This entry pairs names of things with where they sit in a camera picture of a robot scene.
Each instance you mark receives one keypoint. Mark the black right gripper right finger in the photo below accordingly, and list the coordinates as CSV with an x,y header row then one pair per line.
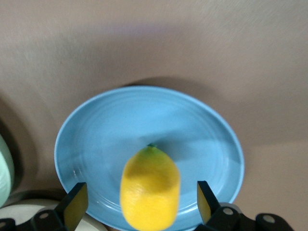
x,y
209,207

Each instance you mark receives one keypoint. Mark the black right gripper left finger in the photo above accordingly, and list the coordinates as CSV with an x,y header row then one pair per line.
x,y
72,207

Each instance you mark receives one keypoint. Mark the yellow lemon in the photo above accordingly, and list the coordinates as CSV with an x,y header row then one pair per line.
x,y
150,190

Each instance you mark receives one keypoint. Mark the beige pink plate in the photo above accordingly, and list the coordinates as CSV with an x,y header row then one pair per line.
x,y
26,209

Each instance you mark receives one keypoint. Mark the light green plate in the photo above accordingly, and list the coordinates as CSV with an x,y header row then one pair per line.
x,y
4,173

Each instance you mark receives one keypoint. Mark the blue plate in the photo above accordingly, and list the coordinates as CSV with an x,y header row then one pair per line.
x,y
149,120

